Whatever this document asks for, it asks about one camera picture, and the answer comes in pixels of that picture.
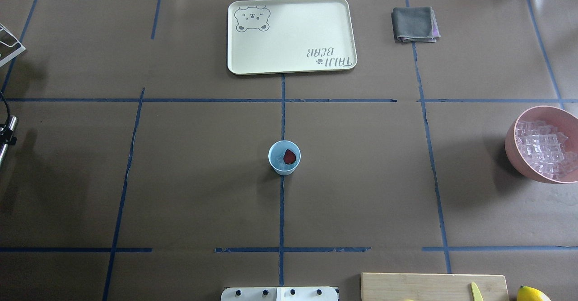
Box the clear ice cube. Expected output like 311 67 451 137
272 155 287 171

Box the yellow lemon right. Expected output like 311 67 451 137
516 285 551 301

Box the wooden cutting board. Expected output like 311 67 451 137
360 273 509 301

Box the pink bowl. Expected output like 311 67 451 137
504 105 578 184

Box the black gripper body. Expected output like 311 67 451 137
0 124 17 146

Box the yellow knife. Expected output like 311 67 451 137
470 282 484 301

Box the red strawberry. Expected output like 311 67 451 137
283 149 297 165

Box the white camera pole base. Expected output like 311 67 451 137
220 286 340 301

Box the blue plastic cup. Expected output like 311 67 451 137
268 140 301 176

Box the pile of ice cubes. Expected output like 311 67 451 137
514 120 578 180

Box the grey folded cloth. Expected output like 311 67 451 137
392 6 441 43

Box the white wire cup rack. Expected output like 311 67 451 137
0 24 26 67

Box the beige bear tray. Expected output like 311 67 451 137
227 0 358 75

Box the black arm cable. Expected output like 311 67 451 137
0 91 11 127

